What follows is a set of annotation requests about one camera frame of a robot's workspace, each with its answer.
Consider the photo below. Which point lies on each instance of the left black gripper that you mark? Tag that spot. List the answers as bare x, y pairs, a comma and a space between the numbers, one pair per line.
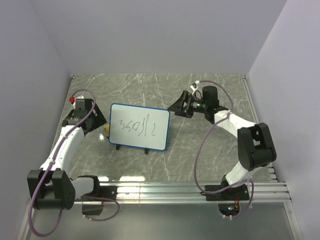
98, 119

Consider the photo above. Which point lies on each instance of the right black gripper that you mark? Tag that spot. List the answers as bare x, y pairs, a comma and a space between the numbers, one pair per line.
178, 107

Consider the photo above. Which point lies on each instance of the yellow eraser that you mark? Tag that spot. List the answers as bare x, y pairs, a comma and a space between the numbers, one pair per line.
107, 129

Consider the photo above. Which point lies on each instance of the blue framed whiteboard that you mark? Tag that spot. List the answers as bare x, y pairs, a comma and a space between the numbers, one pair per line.
139, 126

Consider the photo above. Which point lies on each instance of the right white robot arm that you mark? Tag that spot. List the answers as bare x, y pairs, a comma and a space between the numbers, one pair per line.
224, 118

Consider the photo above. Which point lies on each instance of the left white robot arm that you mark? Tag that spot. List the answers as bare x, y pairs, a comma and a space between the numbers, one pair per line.
50, 187

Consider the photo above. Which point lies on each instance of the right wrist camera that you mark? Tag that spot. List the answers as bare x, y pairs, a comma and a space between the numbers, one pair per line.
194, 86

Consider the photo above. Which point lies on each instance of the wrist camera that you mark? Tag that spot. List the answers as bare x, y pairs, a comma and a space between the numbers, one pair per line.
73, 99
194, 86

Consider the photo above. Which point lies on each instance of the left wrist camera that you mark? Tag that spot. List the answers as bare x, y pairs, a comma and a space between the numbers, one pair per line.
73, 99

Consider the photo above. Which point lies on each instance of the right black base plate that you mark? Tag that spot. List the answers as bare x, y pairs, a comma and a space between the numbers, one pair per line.
225, 193

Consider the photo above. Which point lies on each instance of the aluminium side rail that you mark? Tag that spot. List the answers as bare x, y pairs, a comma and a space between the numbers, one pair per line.
255, 147

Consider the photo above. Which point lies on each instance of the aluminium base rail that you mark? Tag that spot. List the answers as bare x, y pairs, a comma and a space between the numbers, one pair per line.
187, 193

